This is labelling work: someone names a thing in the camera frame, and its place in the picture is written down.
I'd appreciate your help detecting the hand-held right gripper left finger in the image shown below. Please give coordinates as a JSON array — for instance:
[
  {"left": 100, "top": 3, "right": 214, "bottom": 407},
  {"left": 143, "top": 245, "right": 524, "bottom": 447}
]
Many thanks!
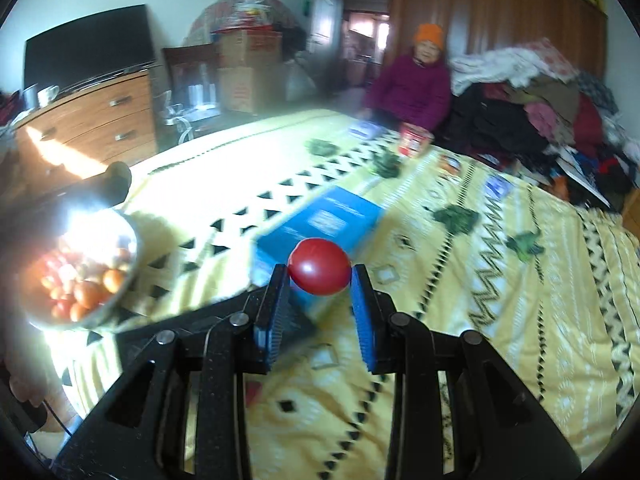
[{"left": 52, "top": 262, "right": 291, "bottom": 480}]

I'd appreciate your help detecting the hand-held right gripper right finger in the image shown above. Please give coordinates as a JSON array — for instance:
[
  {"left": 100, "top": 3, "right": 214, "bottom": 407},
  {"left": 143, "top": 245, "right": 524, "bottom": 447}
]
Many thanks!
[{"left": 351, "top": 263, "right": 583, "bottom": 480}]

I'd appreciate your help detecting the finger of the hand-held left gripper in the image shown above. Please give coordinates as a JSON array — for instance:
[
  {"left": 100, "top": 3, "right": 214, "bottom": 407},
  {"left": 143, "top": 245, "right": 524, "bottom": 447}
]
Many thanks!
[{"left": 50, "top": 161, "right": 133, "bottom": 211}]

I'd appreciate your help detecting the red tomato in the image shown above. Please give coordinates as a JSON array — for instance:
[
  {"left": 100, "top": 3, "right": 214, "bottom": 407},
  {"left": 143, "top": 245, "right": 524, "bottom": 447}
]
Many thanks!
[{"left": 287, "top": 238, "right": 352, "bottom": 296}]

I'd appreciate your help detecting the metal bowl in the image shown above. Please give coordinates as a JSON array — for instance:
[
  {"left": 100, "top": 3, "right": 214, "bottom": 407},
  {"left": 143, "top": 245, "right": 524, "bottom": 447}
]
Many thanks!
[{"left": 17, "top": 207, "right": 143, "bottom": 331}]

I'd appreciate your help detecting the heap of tomatoes and oranges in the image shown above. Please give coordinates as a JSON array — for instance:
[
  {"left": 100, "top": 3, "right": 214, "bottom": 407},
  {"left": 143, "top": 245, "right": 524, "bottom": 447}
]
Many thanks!
[{"left": 37, "top": 235, "right": 136, "bottom": 323}]

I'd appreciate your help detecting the person's left hand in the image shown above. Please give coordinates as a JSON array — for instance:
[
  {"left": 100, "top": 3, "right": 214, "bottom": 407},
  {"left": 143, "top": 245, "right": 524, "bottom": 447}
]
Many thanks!
[{"left": 9, "top": 372, "right": 48, "bottom": 411}]

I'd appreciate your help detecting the wooden dresser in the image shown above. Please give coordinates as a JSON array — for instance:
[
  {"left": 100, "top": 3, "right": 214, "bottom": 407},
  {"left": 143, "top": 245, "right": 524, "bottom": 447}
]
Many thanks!
[{"left": 12, "top": 67, "right": 158, "bottom": 181}]

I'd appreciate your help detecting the blue cardboard box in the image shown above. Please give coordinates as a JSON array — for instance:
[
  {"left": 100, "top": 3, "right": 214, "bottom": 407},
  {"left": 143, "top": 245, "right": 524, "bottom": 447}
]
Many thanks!
[{"left": 250, "top": 185, "right": 383, "bottom": 341}]

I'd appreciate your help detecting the dark wooden cabinet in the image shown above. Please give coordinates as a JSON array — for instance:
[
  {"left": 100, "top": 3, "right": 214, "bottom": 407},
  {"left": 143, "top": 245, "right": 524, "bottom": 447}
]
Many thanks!
[{"left": 162, "top": 42, "right": 223, "bottom": 136}]

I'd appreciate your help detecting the yellow printed blanket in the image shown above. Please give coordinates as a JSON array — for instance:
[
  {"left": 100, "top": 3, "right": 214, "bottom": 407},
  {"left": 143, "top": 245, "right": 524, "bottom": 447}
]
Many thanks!
[{"left": 45, "top": 107, "right": 640, "bottom": 480}]

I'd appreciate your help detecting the black television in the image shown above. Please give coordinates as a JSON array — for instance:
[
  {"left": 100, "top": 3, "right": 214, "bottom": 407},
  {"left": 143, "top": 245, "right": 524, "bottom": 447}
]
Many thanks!
[{"left": 24, "top": 4, "right": 158, "bottom": 93}]

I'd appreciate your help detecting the brown cardboard box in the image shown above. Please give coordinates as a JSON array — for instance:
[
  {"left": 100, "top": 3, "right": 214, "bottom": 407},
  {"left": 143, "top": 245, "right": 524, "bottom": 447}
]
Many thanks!
[{"left": 217, "top": 65, "right": 288, "bottom": 113}]

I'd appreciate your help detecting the red snack packet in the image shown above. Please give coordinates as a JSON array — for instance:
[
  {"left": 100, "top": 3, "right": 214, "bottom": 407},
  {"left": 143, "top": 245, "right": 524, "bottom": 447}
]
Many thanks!
[{"left": 397, "top": 125, "right": 433, "bottom": 159}]

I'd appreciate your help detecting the grey plastic bag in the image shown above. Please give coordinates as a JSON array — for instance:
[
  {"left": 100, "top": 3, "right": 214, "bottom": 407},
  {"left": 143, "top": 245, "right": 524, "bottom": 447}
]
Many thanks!
[{"left": 287, "top": 57, "right": 321, "bottom": 106}]

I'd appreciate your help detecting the round patterned tabletop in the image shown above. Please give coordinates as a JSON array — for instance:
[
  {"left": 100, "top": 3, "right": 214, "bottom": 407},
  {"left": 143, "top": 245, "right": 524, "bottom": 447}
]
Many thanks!
[{"left": 185, "top": 0, "right": 301, "bottom": 47}]

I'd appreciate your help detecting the dark wooden door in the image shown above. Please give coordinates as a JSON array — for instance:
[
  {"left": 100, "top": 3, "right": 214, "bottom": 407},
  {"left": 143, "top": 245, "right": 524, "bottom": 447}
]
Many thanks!
[{"left": 310, "top": 0, "right": 346, "bottom": 92}]

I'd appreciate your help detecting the pile of clothes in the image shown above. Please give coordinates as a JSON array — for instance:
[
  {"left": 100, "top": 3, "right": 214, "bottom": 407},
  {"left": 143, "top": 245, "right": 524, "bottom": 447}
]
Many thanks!
[{"left": 435, "top": 37, "right": 640, "bottom": 206}]

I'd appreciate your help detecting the wooden wardrobe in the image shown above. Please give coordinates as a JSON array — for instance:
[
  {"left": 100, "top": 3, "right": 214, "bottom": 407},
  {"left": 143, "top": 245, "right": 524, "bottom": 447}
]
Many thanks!
[{"left": 390, "top": 0, "right": 608, "bottom": 91}]

